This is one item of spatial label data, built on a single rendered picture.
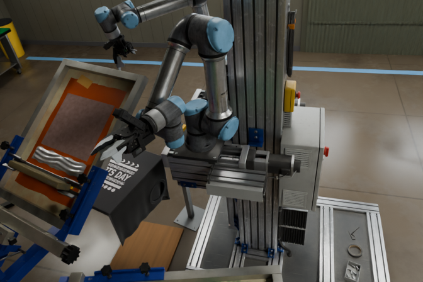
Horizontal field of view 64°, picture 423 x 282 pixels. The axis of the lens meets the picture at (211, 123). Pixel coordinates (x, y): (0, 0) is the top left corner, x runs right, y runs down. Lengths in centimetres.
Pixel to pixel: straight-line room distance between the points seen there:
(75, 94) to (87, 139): 30
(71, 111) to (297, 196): 128
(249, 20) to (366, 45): 407
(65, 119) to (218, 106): 87
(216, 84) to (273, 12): 36
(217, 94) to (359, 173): 225
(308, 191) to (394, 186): 157
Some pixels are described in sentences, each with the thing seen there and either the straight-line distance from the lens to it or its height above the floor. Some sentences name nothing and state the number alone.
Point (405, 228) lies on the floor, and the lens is 310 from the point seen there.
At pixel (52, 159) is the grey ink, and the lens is 187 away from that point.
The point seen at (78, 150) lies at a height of 129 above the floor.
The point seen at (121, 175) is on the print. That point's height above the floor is 95.
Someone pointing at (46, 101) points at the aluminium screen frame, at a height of 141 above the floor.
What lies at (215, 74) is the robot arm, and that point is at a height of 170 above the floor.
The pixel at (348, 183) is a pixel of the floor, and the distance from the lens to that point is 328.
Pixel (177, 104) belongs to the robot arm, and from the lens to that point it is 119.
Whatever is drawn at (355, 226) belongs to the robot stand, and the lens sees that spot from 272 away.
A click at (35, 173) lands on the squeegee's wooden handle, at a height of 130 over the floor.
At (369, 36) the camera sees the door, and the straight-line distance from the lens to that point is 536.
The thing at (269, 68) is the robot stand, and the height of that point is 161.
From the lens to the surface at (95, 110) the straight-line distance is 181.
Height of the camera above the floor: 233
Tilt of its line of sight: 37 degrees down
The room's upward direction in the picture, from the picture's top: 7 degrees counter-clockwise
